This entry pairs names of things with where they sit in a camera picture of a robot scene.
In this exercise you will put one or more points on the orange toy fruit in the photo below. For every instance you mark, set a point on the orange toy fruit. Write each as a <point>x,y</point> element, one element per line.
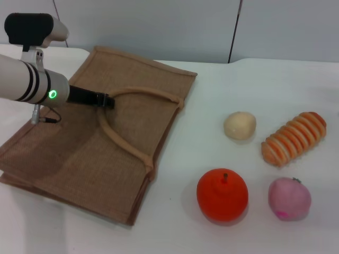
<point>225,203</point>

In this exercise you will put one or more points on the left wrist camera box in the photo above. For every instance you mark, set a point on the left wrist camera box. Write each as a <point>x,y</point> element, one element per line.
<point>29,27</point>

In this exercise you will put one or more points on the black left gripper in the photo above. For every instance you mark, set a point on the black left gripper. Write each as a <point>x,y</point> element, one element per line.
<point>82,95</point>

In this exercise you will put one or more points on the brown jute handbag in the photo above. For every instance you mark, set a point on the brown jute handbag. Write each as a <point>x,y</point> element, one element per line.
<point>87,158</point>

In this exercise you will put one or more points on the beige round bun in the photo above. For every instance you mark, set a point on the beige round bun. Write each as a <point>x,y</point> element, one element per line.
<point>239,128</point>

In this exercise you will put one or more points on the pink toy peach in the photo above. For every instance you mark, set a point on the pink toy peach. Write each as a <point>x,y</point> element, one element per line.
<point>288,199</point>

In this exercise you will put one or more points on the orange striped bread roll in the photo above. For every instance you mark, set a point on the orange striped bread roll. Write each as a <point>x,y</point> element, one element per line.
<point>294,139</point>

